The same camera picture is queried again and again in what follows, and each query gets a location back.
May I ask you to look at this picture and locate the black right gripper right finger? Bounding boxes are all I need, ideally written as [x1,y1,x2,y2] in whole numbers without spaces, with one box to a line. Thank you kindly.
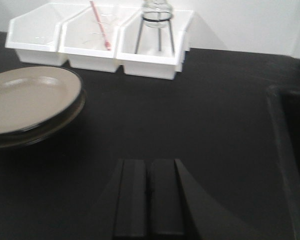
[148,158,240,240]

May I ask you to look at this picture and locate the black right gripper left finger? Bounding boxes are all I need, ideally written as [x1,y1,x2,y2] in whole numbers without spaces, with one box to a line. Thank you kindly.
[89,159,147,240]

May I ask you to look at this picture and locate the beige round plate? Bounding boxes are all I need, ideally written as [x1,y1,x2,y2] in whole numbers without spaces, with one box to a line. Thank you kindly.
[0,66,82,135]
[0,90,86,149]

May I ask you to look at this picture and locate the black sink basin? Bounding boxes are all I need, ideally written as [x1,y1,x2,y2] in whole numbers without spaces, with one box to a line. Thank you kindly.
[267,85,300,240]

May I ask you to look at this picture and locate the right white plastic bin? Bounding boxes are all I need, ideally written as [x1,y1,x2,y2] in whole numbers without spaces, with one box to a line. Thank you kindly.
[116,9,194,80]

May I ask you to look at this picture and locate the white plastic bin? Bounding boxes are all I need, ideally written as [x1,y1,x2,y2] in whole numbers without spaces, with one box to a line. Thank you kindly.
[5,2,87,66]
[116,9,194,80]
[59,5,138,73]

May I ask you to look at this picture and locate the pink white stirring stick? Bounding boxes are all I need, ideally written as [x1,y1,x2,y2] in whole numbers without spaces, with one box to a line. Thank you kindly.
[89,0,111,51]

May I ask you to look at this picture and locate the middle white plastic bin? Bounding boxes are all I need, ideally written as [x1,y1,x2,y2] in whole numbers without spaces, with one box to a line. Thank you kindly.
[59,5,138,73]

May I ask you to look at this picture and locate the left white plastic bin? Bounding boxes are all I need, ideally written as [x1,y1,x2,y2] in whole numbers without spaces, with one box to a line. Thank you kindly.
[5,2,87,66]

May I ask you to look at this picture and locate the glass flask on wire stand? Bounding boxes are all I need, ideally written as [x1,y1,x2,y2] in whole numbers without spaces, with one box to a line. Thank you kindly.
[134,0,175,55]

